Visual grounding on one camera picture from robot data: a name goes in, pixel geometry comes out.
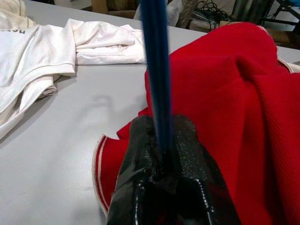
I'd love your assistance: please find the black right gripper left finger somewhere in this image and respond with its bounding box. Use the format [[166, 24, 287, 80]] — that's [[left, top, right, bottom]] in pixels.
[[106, 116, 163, 225]]

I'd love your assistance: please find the red shirt with white trim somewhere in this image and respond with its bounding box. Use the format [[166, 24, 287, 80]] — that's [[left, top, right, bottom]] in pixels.
[[92, 22, 300, 225]]

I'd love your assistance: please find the white shirt with plaid lining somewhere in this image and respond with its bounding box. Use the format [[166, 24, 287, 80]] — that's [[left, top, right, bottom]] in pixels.
[[0, 0, 37, 31]]

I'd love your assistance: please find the blue plastic clothes hanger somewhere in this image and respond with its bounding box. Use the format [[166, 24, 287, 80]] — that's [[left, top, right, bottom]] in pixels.
[[139, 0, 176, 169]]

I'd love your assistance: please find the white printed t-shirt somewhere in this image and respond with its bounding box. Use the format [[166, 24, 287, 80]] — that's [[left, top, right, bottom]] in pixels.
[[0, 18, 148, 141]]

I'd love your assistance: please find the brown wooden armchair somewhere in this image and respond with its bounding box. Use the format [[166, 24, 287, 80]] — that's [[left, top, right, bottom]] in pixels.
[[91, 0, 139, 18]]

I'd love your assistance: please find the grey pillow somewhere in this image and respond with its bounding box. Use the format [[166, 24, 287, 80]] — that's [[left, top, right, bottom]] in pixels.
[[166, 0, 186, 27]]

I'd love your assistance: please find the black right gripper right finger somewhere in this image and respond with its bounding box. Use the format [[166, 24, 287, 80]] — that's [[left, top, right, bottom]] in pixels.
[[172, 114, 242, 225]]

